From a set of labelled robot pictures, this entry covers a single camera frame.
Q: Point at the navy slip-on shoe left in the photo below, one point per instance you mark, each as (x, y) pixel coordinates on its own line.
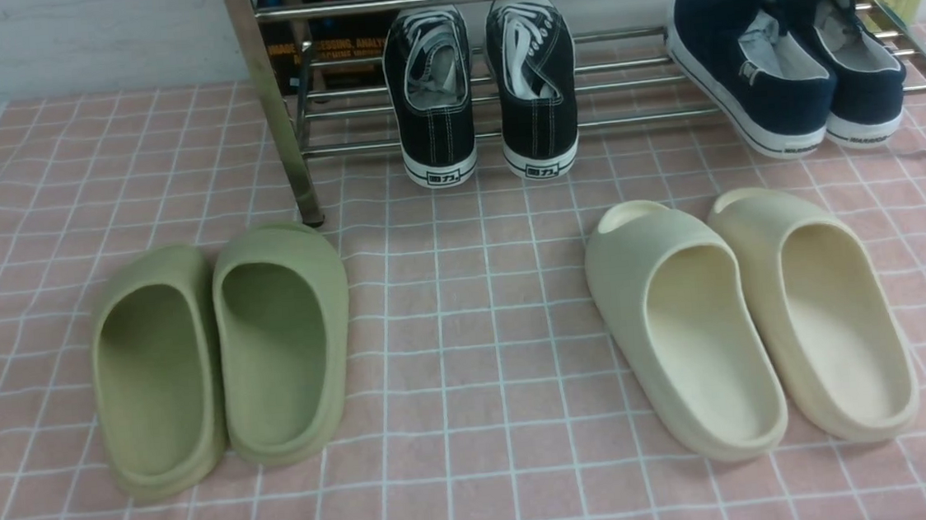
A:
(743, 55)

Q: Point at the navy slip-on shoe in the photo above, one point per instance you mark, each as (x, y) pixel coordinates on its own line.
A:
(743, 55)
(867, 105)

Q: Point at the green right foam slipper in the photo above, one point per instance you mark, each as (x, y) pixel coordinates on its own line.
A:
(281, 298)

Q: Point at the pink grid tablecloth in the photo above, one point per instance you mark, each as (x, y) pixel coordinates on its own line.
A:
(481, 385)

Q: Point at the black canvas sneaker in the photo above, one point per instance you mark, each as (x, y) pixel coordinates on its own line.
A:
(426, 63)
(529, 51)

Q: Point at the cream foam slipper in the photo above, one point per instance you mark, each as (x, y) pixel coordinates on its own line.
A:
(813, 293)
(668, 288)

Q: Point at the cream left foam slipper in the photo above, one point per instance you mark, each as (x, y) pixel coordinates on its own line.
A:
(668, 288)

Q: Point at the navy slip-on shoe right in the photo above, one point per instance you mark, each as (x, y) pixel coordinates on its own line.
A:
(867, 105)

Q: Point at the black orange printed box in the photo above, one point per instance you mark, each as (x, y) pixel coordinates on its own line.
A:
(341, 38)

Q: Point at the green left foam slipper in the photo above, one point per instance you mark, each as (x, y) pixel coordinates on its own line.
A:
(156, 373)

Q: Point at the green foam slipper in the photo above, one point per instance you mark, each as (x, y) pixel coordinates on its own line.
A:
(156, 373)
(281, 298)

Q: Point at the cream right foam slipper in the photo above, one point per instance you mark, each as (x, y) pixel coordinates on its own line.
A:
(813, 293)

